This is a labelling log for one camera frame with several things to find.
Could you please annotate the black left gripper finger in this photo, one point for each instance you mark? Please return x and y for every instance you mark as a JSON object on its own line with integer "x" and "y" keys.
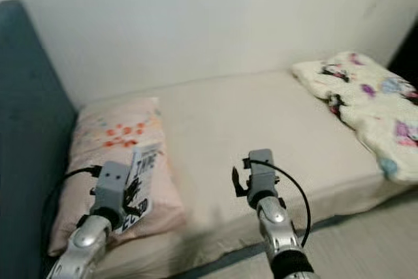
{"x": 133, "y": 187}

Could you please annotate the blue patterned booklet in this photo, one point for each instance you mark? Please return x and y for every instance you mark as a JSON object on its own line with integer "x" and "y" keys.
{"x": 149, "y": 161}

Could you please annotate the pink dotted pillow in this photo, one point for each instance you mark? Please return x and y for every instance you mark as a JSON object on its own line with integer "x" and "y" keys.
{"x": 98, "y": 129}

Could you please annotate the cream cartoon print blanket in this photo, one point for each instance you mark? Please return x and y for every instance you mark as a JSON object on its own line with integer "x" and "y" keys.
{"x": 372, "y": 109}

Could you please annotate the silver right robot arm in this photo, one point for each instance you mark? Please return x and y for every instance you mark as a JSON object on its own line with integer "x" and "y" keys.
{"x": 281, "y": 236}

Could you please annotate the mattress with beige sheet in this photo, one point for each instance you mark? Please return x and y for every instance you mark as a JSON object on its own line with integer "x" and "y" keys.
{"x": 248, "y": 122}

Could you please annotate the teal upholstered headboard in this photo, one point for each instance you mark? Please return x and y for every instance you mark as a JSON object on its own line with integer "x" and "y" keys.
{"x": 32, "y": 142}

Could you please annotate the black wardrobe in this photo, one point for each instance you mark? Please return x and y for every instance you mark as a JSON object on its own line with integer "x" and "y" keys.
{"x": 408, "y": 57}

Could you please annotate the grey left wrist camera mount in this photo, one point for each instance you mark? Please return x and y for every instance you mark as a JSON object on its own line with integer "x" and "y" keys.
{"x": 112, "y": 186}

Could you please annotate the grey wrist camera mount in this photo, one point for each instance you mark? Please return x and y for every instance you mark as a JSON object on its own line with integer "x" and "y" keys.
{"x": 262, "y": 173}
{"x": 112, "y": 186}

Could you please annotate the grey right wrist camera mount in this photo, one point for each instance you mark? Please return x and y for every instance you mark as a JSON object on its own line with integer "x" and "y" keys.
{"x": 262, "y": 173}

